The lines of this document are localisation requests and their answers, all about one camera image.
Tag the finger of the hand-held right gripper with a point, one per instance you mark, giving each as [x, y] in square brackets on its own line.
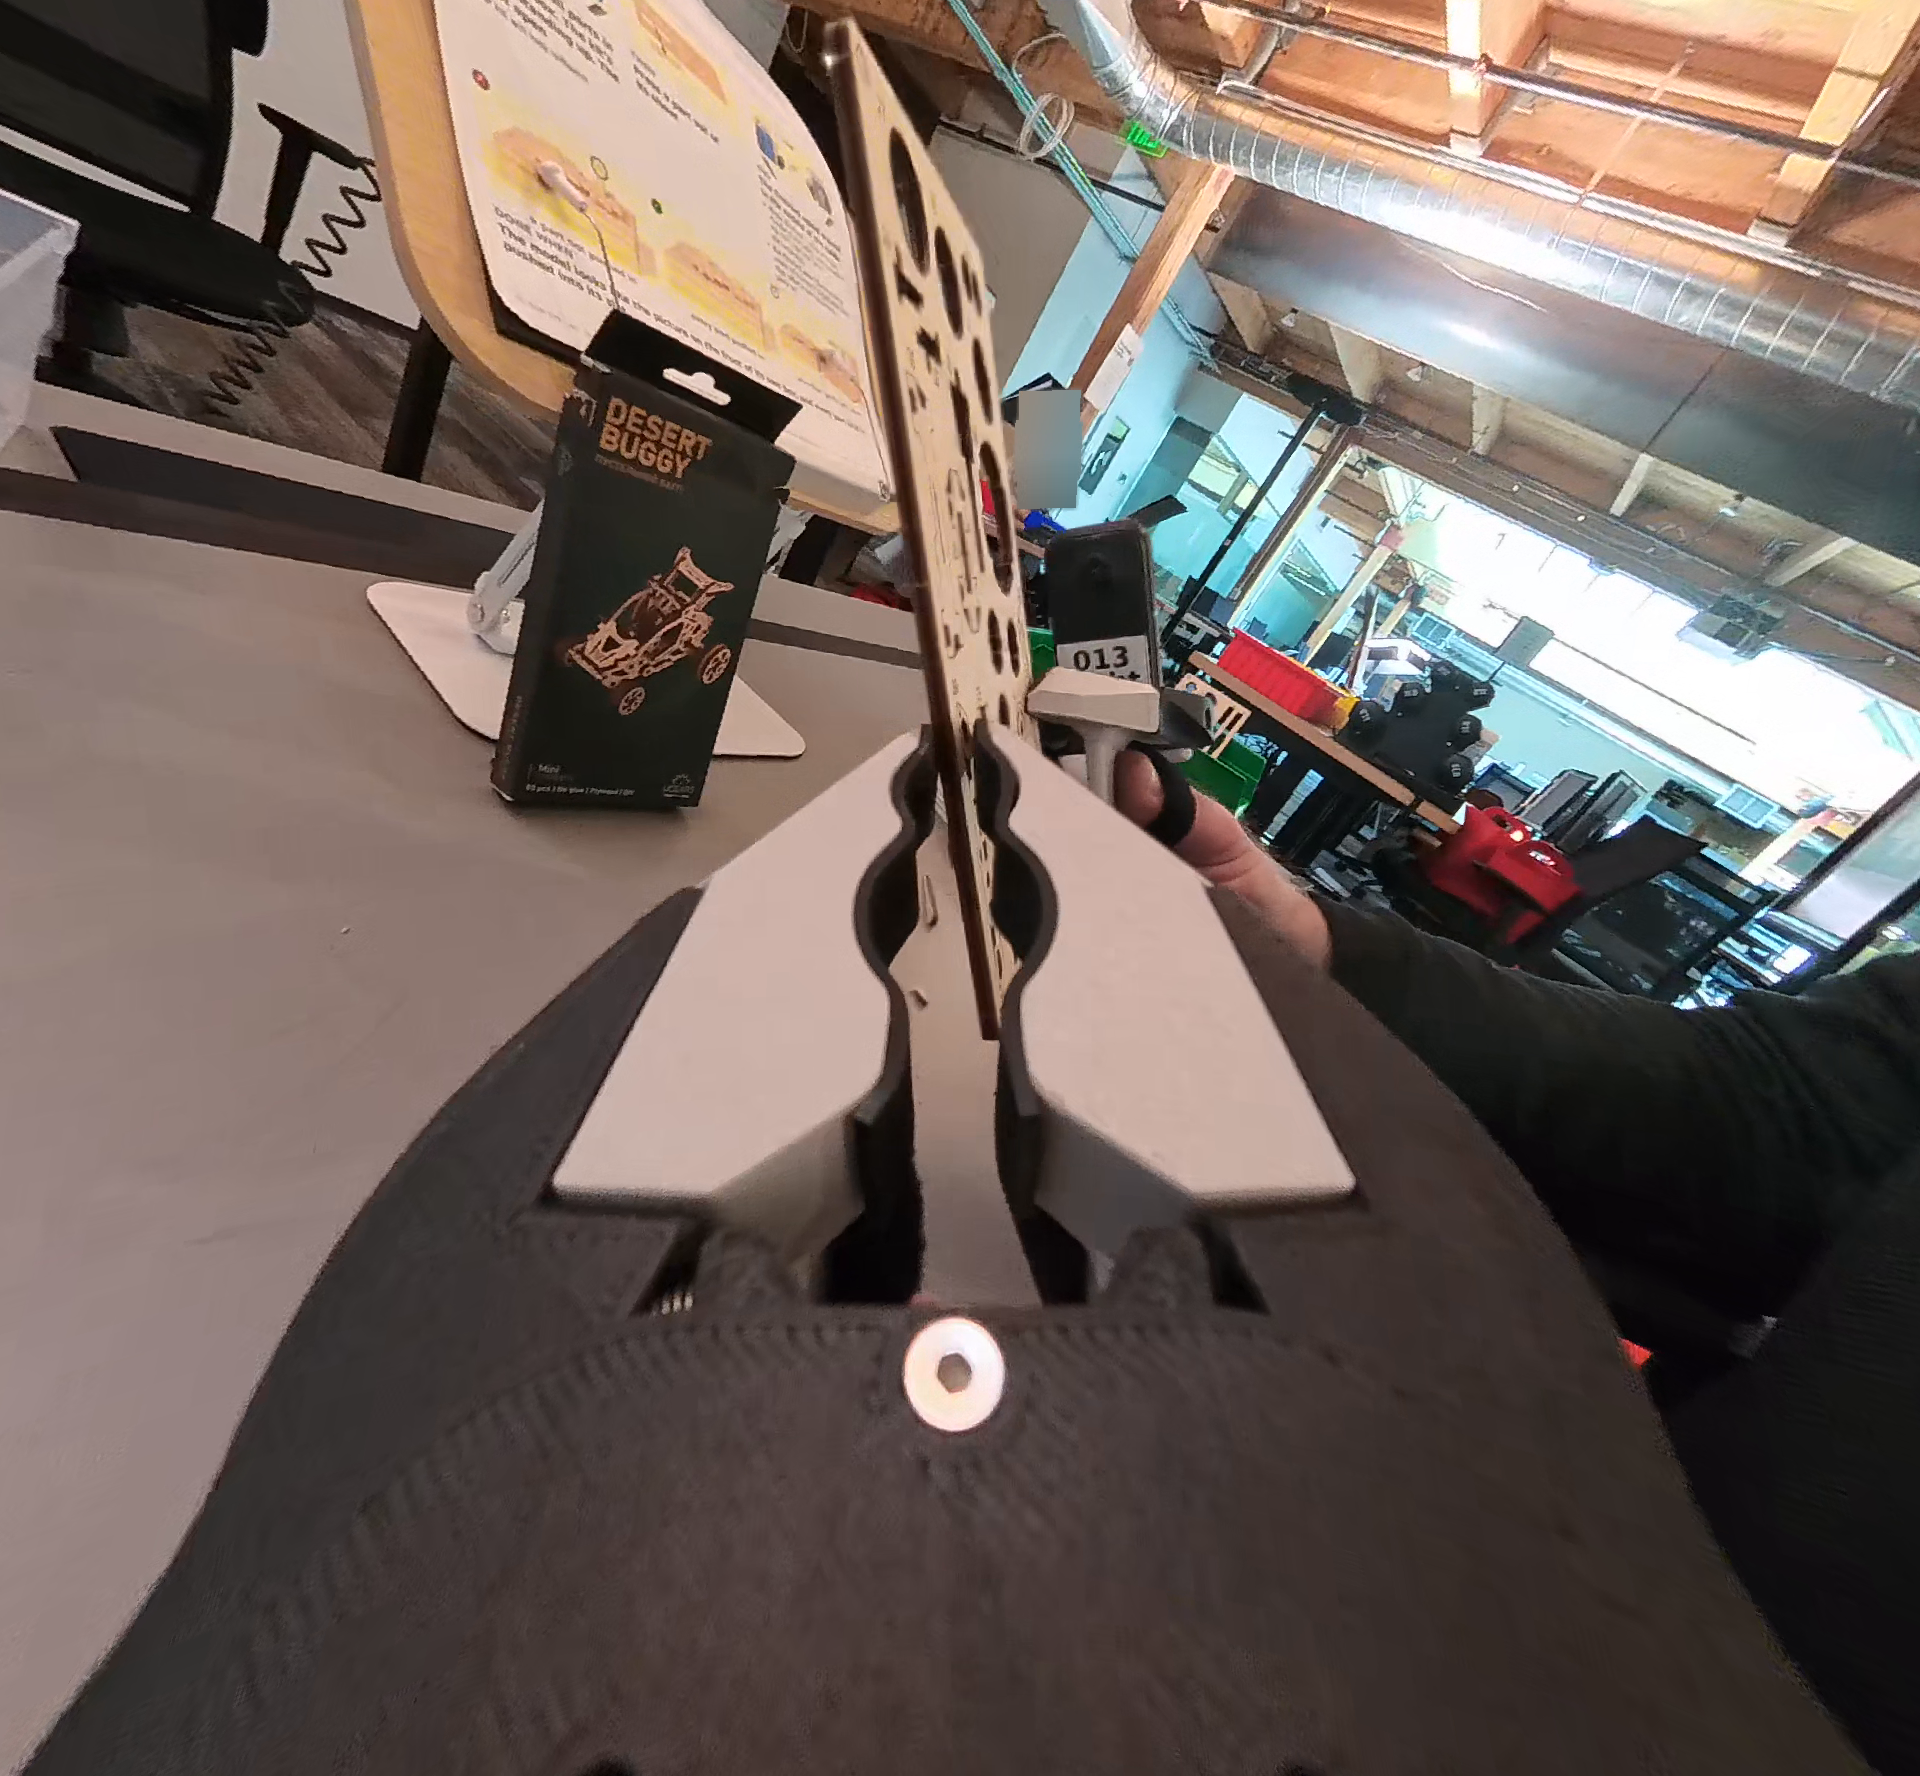
[1096, 706]

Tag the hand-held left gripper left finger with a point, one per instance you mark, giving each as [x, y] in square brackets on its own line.
[751, 1041]

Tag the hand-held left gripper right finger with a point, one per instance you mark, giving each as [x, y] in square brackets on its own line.
[1186, 1041]

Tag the green plastic bin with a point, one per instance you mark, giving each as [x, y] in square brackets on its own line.
[1232, 777]

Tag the wooden parts sheet round holes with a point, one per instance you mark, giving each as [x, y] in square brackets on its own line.
[902, 305]

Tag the person's right forearm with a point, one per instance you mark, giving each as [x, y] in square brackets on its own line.
[1576, 1056]

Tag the dark model kit box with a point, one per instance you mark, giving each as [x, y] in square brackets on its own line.
[646, 576]

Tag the person's right hand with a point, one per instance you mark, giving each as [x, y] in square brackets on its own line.
[1262, 875]

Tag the red storage bin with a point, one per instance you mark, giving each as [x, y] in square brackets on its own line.
[1284, 674]

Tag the black tripod stand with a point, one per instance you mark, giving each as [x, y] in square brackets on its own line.
[1333, 408]

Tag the black dumbbell rack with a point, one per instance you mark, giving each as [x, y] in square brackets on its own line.
[1418, 725]

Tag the green exit sign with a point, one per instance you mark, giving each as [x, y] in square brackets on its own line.
[1145, 135]

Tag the printed instruction poster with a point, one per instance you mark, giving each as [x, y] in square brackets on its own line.
[630, 156]

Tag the black monitor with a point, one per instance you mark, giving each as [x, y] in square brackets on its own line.
[1861, 875]

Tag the rounded wooden board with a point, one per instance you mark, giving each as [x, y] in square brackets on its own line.
[384, 156]

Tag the clear plastic bin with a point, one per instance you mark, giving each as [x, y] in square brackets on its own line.
[31, 305]

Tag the black office chair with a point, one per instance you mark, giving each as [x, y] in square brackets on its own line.
[122, 81]

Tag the black desk frame leg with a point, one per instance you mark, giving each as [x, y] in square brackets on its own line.
[418, 403]

